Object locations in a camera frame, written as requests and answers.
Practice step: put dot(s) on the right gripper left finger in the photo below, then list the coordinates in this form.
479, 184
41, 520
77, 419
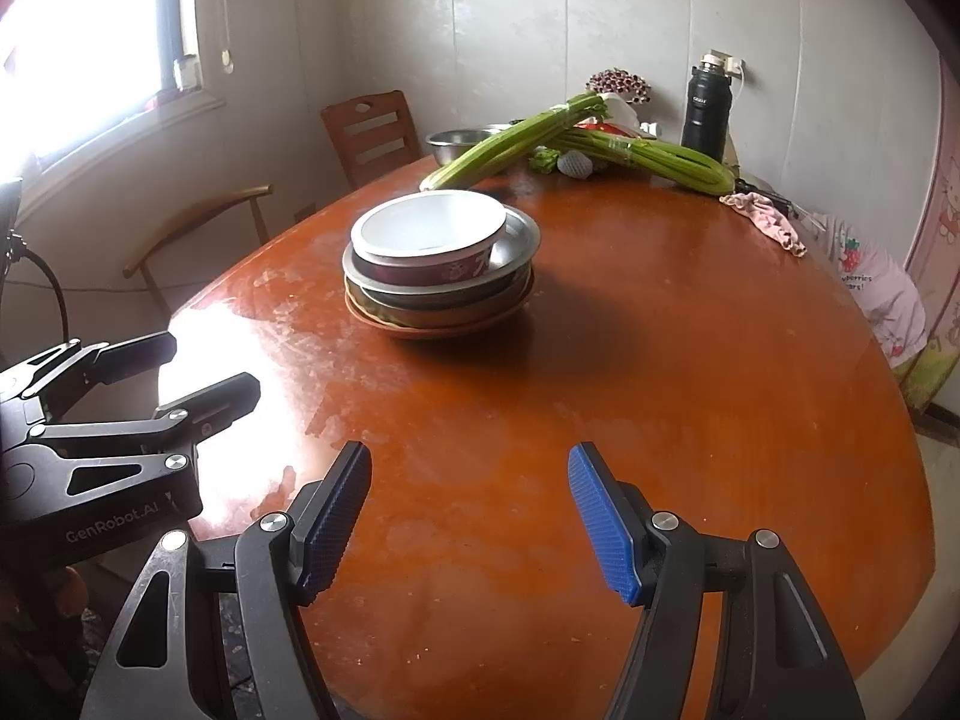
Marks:
165, 658

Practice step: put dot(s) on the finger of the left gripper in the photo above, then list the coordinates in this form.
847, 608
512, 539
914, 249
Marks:
48, 384
175, 427

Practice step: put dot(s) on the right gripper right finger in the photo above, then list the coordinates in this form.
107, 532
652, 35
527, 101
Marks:
777, 655

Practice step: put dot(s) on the yellow shell-shaped plate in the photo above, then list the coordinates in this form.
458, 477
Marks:
441, 317

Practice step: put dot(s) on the large red paper bowl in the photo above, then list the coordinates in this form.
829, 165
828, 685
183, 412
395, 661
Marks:
426, 238

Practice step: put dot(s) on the steel pan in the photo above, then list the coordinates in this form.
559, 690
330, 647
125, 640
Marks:
437, 300

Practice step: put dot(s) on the orange plastic plate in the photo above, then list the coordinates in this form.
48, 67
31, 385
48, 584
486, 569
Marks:
409, 333

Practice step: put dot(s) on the large steel bowl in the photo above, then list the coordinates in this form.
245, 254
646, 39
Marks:
511, 252

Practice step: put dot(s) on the person's hand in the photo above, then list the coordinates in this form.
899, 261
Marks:
64, 588

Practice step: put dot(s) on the hello kitty pink door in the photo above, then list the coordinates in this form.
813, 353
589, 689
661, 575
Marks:
933, 262

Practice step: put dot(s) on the window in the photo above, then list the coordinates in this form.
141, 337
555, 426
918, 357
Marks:
83, 78

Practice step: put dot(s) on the brown slatted wooden chair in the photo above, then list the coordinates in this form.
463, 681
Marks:
372, 135

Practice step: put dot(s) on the small steel bowl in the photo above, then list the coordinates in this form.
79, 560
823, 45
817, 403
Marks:
449, 145

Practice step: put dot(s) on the pink cloth on table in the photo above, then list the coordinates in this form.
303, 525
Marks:
766, 219

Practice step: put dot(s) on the front celery bunch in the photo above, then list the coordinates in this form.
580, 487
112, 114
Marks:
503, 148

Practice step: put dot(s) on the celery bunch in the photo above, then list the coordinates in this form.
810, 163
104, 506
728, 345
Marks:
503, 148
677, 164

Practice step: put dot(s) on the white foam-net fruit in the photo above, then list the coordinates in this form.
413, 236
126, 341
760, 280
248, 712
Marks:
574, 164

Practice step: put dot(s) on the rear celery bunch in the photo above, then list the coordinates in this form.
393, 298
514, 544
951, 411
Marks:
677, 164

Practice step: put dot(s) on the black thermos bottle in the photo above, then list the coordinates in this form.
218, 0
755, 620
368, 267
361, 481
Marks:
708, 103

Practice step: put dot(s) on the dried flower bouquet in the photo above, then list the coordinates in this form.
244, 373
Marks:
631, 87

